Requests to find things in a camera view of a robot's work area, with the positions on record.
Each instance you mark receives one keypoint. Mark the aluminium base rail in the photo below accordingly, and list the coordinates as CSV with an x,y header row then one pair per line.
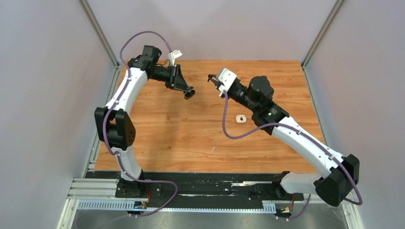
x,y
101,188

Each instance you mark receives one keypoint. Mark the left aluminium frame post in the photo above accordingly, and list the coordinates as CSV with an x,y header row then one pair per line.
x,y
98,31

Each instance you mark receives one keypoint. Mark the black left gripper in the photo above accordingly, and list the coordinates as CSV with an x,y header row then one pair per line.
x,y
176,81

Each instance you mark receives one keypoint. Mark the black earbud charging case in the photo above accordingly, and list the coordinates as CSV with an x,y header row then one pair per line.
x,y
189,95

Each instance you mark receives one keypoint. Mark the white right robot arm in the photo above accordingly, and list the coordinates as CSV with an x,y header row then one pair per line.
x,y
300,142

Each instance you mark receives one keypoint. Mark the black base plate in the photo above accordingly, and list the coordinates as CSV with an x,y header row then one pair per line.
x,y
203,190

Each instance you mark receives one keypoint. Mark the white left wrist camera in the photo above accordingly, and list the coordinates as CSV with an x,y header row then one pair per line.
x,y
172,56

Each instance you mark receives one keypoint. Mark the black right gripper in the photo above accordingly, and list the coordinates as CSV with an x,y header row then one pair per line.
x,y
216,82

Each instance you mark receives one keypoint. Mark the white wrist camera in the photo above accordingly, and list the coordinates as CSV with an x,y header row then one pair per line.
x,y
172,56
225,78

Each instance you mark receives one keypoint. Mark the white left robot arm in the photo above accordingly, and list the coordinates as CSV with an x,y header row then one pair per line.
x,y
113,122

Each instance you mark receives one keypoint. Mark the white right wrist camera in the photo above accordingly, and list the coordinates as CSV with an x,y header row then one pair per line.
x,y
225,78

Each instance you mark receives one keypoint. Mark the aluminium frame post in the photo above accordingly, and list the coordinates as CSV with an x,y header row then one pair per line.
x,y
322,32
98,31

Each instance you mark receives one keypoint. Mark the right aluminium frame post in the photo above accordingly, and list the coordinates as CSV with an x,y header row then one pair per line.
x,y
322,32

